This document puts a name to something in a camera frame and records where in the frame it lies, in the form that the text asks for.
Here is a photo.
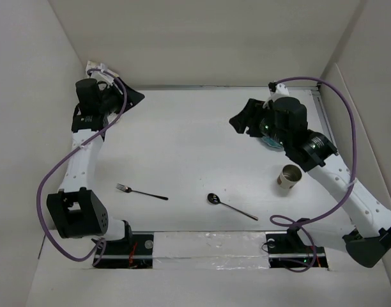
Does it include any white metal cup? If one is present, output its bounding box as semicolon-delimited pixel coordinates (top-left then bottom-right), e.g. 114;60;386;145
277;164;302;189

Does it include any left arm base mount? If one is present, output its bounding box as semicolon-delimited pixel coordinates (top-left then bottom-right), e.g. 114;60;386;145
93;232;154;269

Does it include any animal print cloth placemat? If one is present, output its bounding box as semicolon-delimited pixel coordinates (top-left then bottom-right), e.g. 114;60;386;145
85;60;119;83

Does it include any black slotted spoon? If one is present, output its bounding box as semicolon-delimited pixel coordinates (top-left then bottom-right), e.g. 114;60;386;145
207;193;259;221

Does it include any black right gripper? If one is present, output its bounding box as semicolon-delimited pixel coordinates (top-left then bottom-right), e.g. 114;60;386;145
228;98;290;148

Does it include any black metal fork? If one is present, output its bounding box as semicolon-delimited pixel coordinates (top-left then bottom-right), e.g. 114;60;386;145
116;184;169;201

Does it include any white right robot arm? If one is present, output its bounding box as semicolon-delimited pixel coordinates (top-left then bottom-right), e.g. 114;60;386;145
229;83;391;268

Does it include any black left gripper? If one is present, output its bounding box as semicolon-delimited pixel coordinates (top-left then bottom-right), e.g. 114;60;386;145
98;77;143;116

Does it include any teal scalloped plate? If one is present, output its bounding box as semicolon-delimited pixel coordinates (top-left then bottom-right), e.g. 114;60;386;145
261;136;284;151

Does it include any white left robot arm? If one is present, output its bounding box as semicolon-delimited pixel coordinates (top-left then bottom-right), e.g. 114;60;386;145
47;78;144;254

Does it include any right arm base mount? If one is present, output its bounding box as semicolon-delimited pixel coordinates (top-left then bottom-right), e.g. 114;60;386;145
261;232;328;271

